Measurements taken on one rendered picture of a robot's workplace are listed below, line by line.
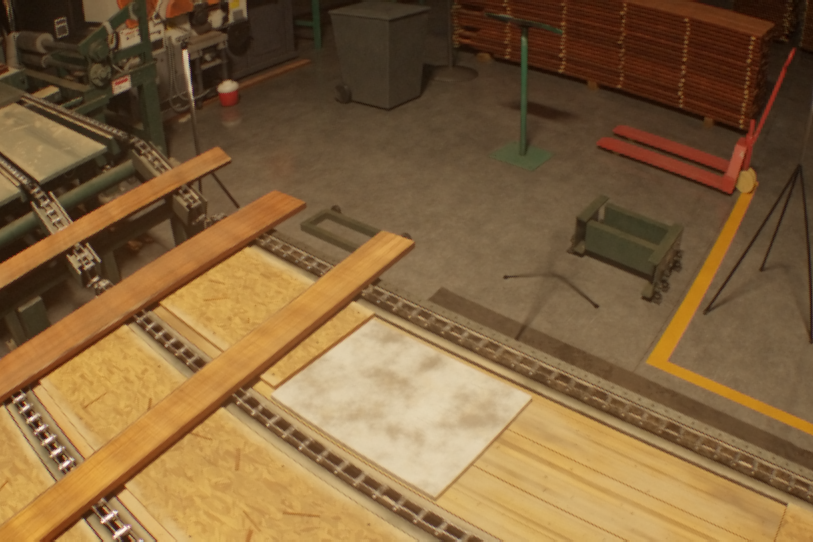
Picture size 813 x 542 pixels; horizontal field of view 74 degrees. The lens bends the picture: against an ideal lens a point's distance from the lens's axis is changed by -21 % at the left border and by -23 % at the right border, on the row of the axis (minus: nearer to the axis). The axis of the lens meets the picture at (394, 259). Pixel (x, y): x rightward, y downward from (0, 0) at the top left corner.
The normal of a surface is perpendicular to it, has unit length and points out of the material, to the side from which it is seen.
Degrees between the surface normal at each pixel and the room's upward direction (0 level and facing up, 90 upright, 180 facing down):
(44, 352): 0
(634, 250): 90
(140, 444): 0
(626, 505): 0
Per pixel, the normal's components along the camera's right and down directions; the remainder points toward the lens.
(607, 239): -0.64, 0.44
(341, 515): -0.04, -0.83
